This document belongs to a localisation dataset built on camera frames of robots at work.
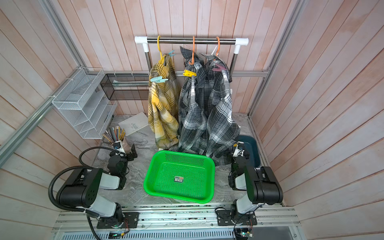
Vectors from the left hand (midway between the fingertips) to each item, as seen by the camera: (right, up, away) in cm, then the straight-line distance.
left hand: (127, 146), depth 91 cm
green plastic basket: (+34, -17, -3) cm, 38 cm away
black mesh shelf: (-5, +41, +12) cm, 43 cm away
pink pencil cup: (-8, +8, +2) cm, 11 cm away
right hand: (+68, +1, -1) cm, 68 cm away
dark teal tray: (+80, -1, +7) cm, 80 cm away
